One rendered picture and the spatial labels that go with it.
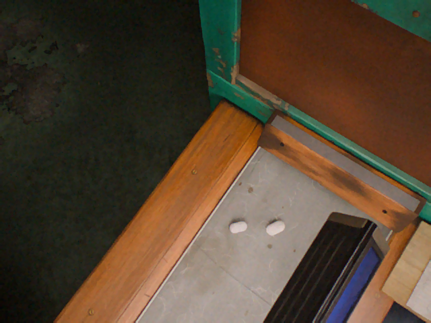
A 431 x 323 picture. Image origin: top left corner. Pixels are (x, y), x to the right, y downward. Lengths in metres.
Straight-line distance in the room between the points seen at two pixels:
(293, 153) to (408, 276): 0.29
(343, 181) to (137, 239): 0.39
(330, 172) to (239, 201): 0.19
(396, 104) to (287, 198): 0.34
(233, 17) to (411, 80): 0.26
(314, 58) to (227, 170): 0.33
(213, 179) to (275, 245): 0.17
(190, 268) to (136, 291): 0.11
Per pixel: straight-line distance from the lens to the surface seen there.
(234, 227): 0.92
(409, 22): 0.55
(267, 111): 0.92
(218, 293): 0.92
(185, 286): 0.93
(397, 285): 0.93
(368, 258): 0.60
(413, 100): 0.68
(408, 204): 0.87
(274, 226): 0.92
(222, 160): 0.94
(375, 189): 0.86
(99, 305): 0.93
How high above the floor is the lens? 1.66
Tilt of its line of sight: 73 degrees down
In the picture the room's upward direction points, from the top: 6 degrees counter-clockwise
